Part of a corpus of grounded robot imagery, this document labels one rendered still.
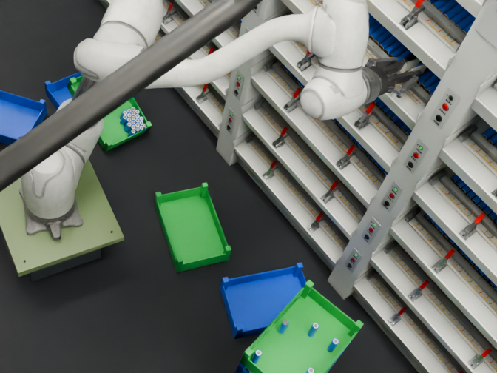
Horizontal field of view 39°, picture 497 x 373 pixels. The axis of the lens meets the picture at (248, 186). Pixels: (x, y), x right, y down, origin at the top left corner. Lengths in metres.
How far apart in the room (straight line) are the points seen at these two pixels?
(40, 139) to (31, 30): 2.71
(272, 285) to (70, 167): 0.86
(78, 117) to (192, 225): 2.11
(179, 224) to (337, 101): 1.20
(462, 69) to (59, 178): 1.19
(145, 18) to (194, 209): 1.05
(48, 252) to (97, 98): 1.80
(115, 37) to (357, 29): 0.59
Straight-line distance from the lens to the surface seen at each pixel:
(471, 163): 1.87
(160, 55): 0.57
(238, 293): 2.54
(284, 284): 2.59
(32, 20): 3.31
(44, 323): 2.48
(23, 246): 2.36
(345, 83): 1.60
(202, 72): 1.68
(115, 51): 1.74
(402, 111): 1.91
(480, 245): 2.00
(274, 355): 2.04
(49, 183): 2.18
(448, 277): 2.16
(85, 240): 2.35
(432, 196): 2.03
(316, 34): 1.57
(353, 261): 2.42
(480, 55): 1.68
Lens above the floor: 2.28
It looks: 55 degrees down
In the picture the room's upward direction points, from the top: 16 degrees clockwise
